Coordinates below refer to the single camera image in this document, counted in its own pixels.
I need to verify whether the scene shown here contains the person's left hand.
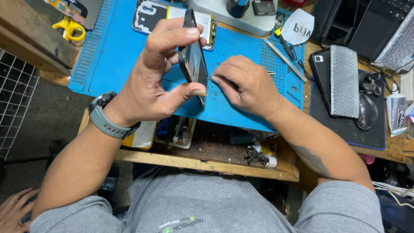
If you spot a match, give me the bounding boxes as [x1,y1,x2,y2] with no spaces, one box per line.
[104,18,209,127]

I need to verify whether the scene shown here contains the person's right hand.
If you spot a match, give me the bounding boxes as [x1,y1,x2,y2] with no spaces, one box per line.
[210,55,287,122]

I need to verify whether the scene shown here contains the black phone frame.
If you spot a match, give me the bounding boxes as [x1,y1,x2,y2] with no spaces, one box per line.
[178,9,209,109]

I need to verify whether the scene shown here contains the blue silicone repair mat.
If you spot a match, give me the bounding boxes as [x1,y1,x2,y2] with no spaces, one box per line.
[68,0,305,133]

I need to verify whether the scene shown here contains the steel tweezers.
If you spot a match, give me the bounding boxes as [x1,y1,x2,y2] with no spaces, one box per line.
[262,38,307,82]

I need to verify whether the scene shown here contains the grey wristwatch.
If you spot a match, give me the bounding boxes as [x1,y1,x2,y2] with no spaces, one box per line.
[88,91,142,140]

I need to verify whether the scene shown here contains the yellow and white block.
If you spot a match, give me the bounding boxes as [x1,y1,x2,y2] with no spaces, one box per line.
[121,120,158,151]

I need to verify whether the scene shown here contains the black screwdriver yellow cap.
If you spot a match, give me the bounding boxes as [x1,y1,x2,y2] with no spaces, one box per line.
[274,28,300,63]

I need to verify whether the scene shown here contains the white tray of tools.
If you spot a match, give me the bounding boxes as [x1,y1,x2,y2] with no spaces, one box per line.
[155,116,197,149]

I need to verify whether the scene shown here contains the yellow-label glue tube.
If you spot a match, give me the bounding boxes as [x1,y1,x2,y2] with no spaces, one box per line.
[251,140,279,156]

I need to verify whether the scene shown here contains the black phone in case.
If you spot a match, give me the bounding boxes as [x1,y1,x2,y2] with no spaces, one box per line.
[309,48,335,115]

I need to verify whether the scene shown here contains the white opened phone housing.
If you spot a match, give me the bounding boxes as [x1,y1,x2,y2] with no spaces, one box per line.
[132,0,217,52]

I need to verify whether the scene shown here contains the white pick-shaped card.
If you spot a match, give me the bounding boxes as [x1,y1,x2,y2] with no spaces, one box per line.
[281,8,315,46]

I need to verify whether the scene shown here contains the yellow-edged phone battery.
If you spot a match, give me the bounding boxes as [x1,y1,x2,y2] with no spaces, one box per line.
[166,5,215,46]

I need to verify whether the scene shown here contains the white glue tube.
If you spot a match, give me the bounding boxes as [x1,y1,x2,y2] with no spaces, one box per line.
[259,155,278,168]

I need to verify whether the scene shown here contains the white microscope base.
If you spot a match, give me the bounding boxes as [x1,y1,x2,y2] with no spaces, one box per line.
[188,0,279,37]

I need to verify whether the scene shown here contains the black microscope cylinder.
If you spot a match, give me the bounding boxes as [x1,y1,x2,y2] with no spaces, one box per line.
[226,0,250,19]

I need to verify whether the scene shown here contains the small black battery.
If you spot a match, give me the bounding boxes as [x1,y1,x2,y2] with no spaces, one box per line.
[252,0,277,16]

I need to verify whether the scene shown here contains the wooden drawer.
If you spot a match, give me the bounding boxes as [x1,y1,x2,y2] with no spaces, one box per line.
[78,108,300,182]

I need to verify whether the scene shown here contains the dark phone back cover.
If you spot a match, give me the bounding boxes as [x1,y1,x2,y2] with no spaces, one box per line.
[69,0,104,31]

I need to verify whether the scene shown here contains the silver bubble wrap pouch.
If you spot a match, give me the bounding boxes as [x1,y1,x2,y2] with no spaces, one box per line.
[330,45,360,118]

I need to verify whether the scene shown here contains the yellow scissors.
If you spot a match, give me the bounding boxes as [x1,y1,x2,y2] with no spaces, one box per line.
[52,16,86,42]

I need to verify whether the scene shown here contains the black mouse pad blue edge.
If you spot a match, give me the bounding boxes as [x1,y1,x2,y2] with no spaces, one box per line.
[310,69,386,151]

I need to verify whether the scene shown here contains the orange circuit board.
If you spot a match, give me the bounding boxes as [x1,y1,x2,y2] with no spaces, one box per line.
[44,0,86,25]

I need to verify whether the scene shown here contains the black computer mouse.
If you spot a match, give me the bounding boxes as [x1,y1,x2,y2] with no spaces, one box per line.
[356,93,379,131]

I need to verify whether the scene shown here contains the black key bunch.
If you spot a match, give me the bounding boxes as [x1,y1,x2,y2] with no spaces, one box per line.
[358,72,384,96]

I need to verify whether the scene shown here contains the wooden shelf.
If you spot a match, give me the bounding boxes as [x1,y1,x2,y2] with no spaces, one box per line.
[0,0,78,76]

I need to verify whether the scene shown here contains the grey t-shirt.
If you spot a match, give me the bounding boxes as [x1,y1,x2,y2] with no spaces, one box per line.
[29,167,385,233]

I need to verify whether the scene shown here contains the pink cloth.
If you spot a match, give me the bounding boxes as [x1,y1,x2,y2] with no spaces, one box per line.
[358,154,376,165]

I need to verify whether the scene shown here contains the black laptop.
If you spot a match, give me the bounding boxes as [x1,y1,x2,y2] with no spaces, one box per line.
[349,0,414,62]

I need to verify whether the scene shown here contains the white glue bottle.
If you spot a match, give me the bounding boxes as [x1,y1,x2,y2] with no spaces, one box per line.
[386,84,408,137]

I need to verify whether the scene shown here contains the large silver bubble wrap bag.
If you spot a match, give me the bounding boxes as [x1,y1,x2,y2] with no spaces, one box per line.
[373,6,414,70]

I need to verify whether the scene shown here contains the white wire rack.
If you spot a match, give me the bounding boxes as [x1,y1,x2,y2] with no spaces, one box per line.
[0,49,39,159]

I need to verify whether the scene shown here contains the white cables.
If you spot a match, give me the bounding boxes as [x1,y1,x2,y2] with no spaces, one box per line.
[372,181,414,209]

